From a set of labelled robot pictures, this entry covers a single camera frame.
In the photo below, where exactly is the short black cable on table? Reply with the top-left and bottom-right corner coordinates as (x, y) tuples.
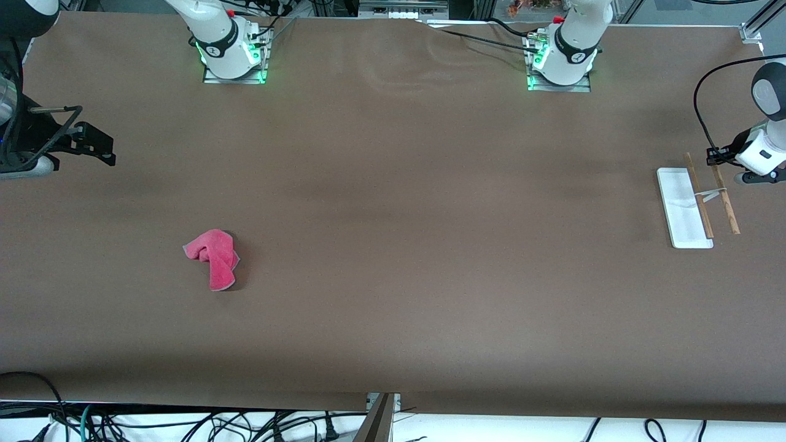
(488, 17), (544, 41)

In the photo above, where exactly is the white rack with wooden bars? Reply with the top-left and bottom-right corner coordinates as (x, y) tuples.
(656, 152), (741, 249)

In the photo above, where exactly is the long black cable on table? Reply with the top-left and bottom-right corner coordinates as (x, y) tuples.
(421, 22), (541, 56)

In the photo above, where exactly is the aluminium frame post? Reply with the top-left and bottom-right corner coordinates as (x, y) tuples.
(353, 393), (401, 442)

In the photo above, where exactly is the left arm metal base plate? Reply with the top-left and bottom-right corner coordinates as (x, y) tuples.
(526, 31), (591, 93)

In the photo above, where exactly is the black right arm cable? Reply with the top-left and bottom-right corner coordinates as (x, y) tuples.
(0, 37), (84, 173)

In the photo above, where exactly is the pink and grey cloth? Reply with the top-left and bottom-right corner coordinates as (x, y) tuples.
(182, 229), (240, 292)

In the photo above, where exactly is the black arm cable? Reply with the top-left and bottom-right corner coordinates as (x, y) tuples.
(0, 37), (84, 173)
(693, 60), (766, 154)

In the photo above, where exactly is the black looped floor cable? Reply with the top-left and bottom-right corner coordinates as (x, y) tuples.
(0, 371), (69, 442)

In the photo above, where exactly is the orange background object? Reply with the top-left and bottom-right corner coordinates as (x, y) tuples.
(508, 0), (553, 17)

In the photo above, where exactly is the white power strip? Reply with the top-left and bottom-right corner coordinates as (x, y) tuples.
(359, 0), (449, 20)

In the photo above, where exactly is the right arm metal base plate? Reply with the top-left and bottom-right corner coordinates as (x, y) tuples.
(203, 28), (269, 85)

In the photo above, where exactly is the black floor cable tangle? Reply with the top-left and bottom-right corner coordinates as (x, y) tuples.
(92, 410), (369, 442)

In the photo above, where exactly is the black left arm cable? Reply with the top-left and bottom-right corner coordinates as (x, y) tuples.
(693, 60), (766, 154)

